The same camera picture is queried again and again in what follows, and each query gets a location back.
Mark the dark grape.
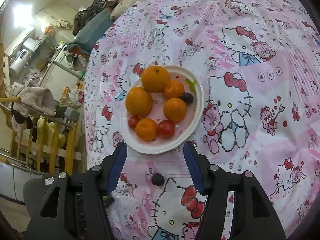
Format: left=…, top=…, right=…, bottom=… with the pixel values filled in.
left=179, top=92, right=194, bottom=104
left=151, top=173, right=164, bottom=186

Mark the large red tomato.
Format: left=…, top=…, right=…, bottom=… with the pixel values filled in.
left=158, top=120, right=175, bottom=139

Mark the small red tomato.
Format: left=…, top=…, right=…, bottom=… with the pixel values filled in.
left=127, top=116, right=140, bottom=128

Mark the hidden tangerine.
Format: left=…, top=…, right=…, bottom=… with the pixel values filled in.
left=163, top=98, right=187, bottom=124

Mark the large orange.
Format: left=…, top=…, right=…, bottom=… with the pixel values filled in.
left=141, top=66, right=171, bottom=93

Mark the small tangerine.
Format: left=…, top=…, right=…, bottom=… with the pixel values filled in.
left=135, top=118, right=158, bottom=141

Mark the yellow wooden rack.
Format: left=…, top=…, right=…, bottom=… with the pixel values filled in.
left=1, top=97, right=83, bottom=175

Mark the beige plush jacket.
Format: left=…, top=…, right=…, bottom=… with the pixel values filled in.
left=11, top=87, right=56, bottom=133

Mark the pink strawberry pattern plate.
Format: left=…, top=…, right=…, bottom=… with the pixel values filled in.
left=122, top=64, right=205, bottom=155

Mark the white washing machine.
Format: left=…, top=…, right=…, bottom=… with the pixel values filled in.
left=53, top=45, right=76, bottom=75

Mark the dark clothes pile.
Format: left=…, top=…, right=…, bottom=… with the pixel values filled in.
left=72, top=0, right=136, bottom=37

